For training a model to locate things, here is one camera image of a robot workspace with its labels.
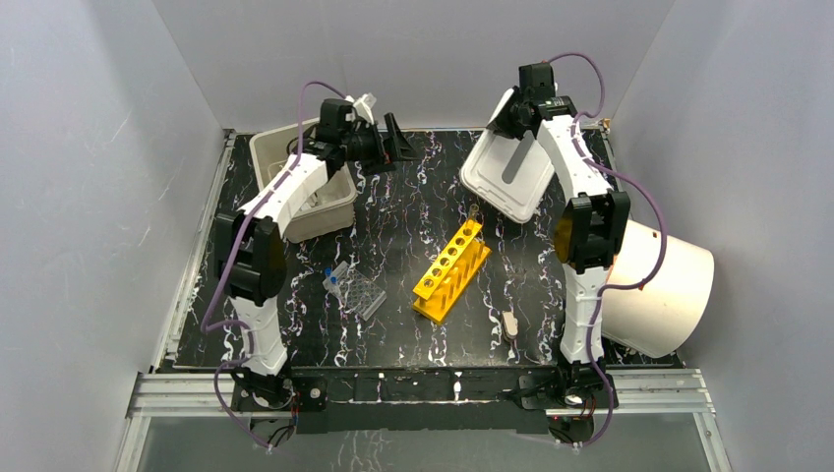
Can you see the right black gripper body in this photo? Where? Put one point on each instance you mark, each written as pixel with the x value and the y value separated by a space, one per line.
pixel 507 120

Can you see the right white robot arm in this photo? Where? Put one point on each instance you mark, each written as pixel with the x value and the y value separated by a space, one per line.
pixel 591 230

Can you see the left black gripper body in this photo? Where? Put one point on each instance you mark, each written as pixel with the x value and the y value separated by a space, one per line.
pixel 381 144

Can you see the yellow test tube rack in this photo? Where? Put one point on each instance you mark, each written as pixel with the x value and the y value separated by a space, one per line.
pixel 456 266

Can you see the clear well plate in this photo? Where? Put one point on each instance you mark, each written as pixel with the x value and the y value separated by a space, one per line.
pixel 359 295

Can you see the small beige stopper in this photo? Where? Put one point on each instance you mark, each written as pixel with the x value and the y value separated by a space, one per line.
pixel 510 328

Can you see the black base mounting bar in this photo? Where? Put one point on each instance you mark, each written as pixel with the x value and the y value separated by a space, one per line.
pixel 437 399

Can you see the white centrifuge with orange lid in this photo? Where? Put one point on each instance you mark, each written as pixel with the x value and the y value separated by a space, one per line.
pixel 658 318

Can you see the beige plastic bin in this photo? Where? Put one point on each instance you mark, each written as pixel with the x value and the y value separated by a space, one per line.
pixel 329 209

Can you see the white bin lid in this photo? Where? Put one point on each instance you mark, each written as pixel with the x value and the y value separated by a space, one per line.
pixel 509 174

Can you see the aluminium frame rail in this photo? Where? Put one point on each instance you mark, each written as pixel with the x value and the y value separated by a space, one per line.
pixel 641 391

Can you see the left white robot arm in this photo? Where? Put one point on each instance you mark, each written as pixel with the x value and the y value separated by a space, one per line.
pixel 249 251

